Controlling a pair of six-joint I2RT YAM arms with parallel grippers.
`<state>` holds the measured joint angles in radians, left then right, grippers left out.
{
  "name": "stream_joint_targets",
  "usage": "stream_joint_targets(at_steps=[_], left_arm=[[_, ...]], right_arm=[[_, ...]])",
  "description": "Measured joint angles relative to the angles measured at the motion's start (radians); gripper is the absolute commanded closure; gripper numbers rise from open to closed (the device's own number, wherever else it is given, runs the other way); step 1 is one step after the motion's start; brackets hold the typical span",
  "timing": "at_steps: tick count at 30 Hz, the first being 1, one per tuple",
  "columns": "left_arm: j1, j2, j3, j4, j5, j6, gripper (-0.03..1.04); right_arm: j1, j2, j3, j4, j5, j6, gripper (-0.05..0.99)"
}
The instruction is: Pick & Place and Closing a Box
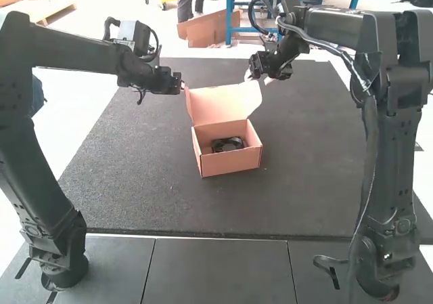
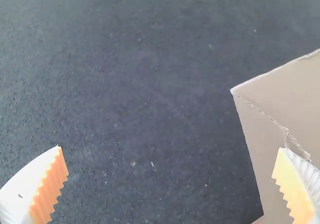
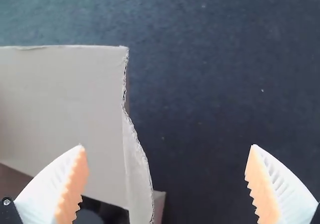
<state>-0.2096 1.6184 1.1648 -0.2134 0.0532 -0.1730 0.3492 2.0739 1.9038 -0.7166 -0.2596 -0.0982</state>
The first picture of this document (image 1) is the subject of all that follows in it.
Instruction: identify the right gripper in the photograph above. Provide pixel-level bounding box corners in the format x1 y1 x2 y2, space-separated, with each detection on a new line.
244 50 283 87

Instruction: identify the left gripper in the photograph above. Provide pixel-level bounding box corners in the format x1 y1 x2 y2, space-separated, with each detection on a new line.
148 66 186 97

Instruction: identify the black square fan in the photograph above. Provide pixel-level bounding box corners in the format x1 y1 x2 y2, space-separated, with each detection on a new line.
210 135 245 155

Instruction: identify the cardboard box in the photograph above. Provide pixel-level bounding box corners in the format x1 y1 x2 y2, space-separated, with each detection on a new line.
184 80 264 179

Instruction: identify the flattened cardboard sheet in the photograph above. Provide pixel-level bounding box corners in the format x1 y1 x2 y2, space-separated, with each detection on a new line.
176 8 244 48

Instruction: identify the black mat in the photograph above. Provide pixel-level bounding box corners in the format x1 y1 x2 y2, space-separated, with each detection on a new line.
57 57 433 244

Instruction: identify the wooden pallet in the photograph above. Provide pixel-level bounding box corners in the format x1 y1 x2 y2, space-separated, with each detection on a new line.
33 2 78 27

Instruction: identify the dark base panel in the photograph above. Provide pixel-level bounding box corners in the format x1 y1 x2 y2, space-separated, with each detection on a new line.
287 241 433 304
140 238 298 304
0 234 156 304

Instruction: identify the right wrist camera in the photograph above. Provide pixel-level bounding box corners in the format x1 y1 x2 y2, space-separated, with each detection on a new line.
274 63 294 81

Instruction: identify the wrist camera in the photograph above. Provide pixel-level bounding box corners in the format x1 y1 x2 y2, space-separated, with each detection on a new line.
274 63 294 81
111 19 152 58

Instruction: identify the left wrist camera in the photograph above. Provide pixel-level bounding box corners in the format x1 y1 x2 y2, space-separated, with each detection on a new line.
111 19 152 58

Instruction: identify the blue metal frame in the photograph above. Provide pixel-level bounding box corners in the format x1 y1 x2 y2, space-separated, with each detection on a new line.
225 0 366 46

